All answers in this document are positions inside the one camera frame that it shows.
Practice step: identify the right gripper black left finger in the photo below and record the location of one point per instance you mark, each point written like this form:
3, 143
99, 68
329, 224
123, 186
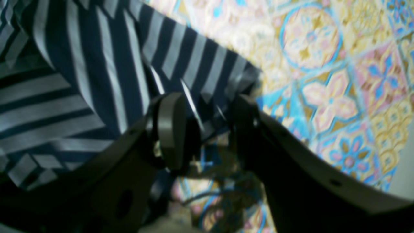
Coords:
109, 193

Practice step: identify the patterned tile tablecloth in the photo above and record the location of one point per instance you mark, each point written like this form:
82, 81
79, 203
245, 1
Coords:
336, 73

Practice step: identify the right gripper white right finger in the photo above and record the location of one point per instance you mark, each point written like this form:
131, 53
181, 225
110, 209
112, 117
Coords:
305, 194

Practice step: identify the navy white striped T-shirt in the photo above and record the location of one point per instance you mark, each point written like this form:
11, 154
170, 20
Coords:
76, 74

